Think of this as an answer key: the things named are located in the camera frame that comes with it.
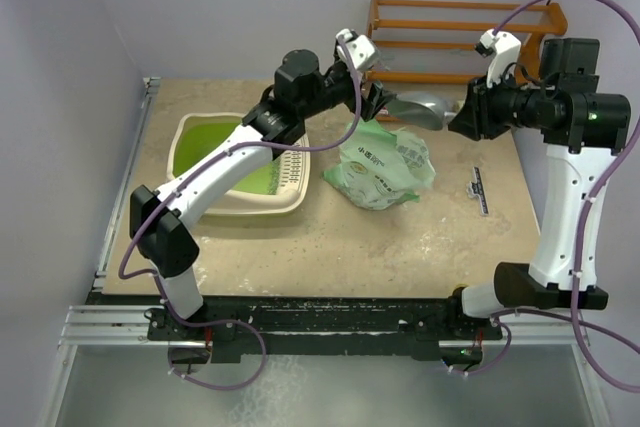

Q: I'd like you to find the beige green litter box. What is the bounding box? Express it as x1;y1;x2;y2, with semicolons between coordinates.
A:
166;112;311;217

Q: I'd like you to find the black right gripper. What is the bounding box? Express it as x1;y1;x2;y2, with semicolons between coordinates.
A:
450;66;554;139

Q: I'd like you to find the silver metal scoop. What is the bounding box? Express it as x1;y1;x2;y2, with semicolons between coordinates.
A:
385;91;461;131

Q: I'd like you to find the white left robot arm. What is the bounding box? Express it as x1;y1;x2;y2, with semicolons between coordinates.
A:
129;39;379;339

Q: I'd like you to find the wooden shelf rack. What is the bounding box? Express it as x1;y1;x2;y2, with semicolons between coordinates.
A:
358;0;569;128

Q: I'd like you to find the green cat litter bag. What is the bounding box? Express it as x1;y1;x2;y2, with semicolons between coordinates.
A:
323;120;436;211

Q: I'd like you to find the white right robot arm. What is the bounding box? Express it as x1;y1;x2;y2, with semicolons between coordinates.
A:
444;31;631;338

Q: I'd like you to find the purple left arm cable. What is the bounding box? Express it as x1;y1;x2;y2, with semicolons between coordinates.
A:
118;36;364;391

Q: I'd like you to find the black white bag sealing strip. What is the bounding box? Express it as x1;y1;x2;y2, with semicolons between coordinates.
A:
467;166;489;216

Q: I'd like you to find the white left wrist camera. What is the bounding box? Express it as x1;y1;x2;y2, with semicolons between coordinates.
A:
335;29;380;74

